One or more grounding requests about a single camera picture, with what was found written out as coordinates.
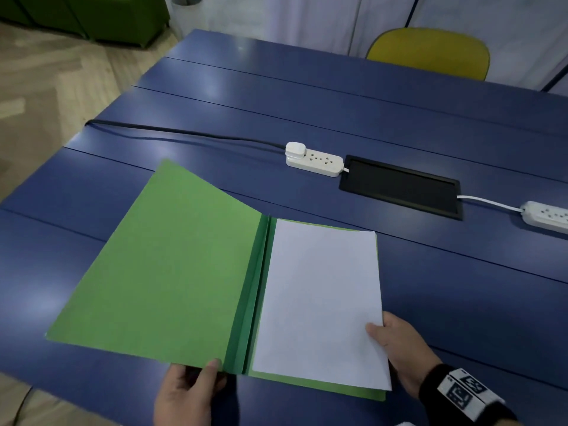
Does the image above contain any green sofa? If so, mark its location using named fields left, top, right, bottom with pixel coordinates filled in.
left=0, top=0, right=172, bottom=49

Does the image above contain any white plant pot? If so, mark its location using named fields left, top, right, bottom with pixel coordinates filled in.
left=170, top=0, right=205, bottom=40

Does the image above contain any yellow chair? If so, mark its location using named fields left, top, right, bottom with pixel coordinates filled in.
left=365, top=27, right=491, bottom=82

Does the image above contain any thin black partition post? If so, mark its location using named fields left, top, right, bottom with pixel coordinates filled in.
left=404, top=0, right=421, bottom=30

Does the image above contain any person's left hand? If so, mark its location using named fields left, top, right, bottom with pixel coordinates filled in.
left=153, top=358, right=228, bottom=426

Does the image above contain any person's right hand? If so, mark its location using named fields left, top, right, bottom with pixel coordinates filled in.
left=366, top=311, right=443, bottom=401

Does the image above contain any green folder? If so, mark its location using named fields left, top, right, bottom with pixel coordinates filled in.
left=46, top=158, right=387, bottom=402

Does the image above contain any thick black cable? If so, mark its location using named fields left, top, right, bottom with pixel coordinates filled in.
left=84, top=119, right=288, bottom=152

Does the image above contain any white power strip cable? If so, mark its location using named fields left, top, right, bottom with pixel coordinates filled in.
left=457, top=195, right=524, bottom=214

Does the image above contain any white curtain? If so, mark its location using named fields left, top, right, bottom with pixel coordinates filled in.
left=266, top=0, right=568, bottom=92

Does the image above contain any short white power strip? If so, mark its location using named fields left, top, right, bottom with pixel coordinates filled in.
left=285, top=144, right=345, bottom=179

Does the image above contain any thick black partition post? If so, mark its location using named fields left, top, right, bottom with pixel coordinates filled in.
left=540, top=66, right=568, bottom=93

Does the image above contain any thin black cable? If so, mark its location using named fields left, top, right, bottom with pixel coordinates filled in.
left=15, top=385, right=34, bottom=426

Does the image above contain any pile of white papers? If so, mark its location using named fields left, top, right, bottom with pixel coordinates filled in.
left=251, top=218, right=393, bottom=392

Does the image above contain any black table cable hatch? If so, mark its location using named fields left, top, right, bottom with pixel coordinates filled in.
left=338, top=154, right=464, bottom=221

